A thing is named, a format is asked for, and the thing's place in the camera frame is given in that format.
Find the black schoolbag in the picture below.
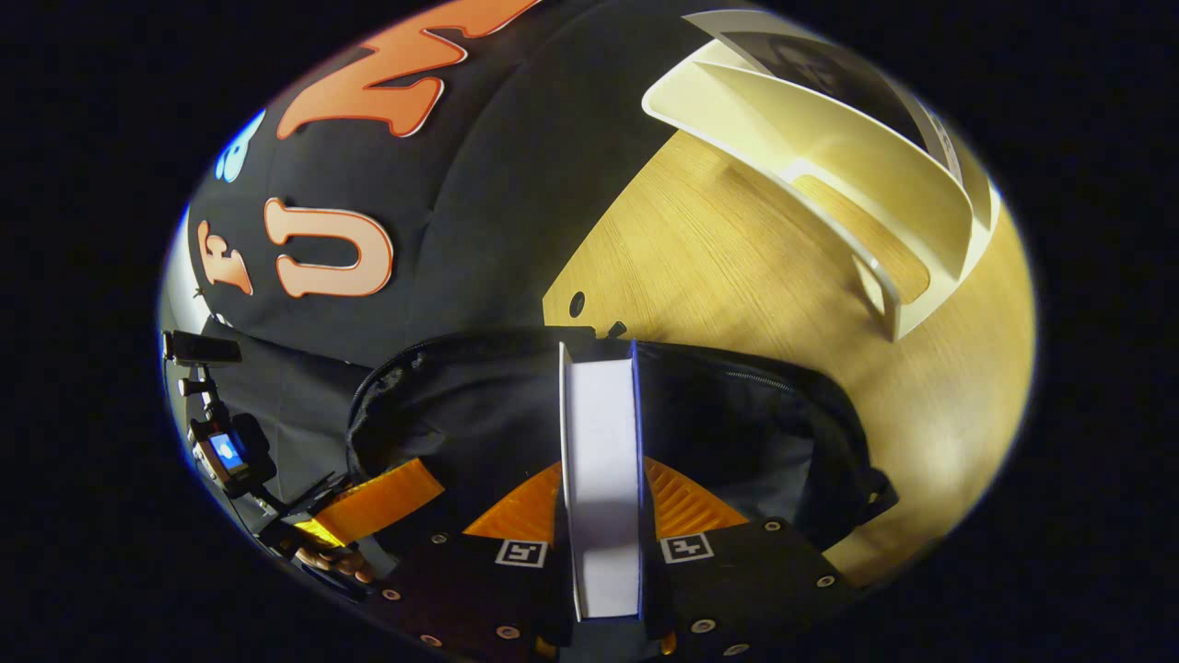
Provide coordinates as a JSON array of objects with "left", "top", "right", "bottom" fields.
[{"left": 345, "top": 325, "right": 901, "bottom": 564}]

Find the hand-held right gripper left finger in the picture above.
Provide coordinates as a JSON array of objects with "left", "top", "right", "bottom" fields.
[{"left": 373, "top": 459, "right": 565, "bottom": 662}]

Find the white bookshelf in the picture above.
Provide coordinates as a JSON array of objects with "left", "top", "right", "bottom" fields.
[{"left": 642, "top": 9, "right": 1002, "bottom": 343}]

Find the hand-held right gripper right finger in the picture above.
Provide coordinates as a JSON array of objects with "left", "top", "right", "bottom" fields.
[{"left": 638, "top": 456, "right": 871, "bottom": 662}]

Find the blue cover book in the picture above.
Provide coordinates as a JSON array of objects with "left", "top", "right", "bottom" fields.
[{"left": 557, "top": 339, "right": 646, "bottom": 622}]

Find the dark grey cover book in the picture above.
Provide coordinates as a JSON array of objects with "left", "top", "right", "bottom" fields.
[{"left": 686, "top": 9, "right": 966, "bottom": 190}]

